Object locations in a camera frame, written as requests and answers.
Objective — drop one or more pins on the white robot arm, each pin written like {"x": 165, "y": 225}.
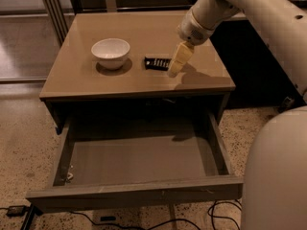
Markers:
{"x": 275, "y": 183}

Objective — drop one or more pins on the tan drawer cabinet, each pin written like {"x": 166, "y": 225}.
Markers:
{"x": 76, "y": 76}

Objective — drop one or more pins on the open grey top drawer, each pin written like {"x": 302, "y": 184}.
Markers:
{"x": 107, "y": 163}

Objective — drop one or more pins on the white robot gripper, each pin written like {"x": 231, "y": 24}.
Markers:
{"x": 194, "y": 30}

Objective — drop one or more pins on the metal railing frame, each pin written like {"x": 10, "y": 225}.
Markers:
{"x": 278, "y": 22}

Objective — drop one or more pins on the black power adapter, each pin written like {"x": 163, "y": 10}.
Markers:
{"x": 16, "y": 211}

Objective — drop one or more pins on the white ceramic bowl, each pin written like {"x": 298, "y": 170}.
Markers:
{"x": 111, "y": 53}

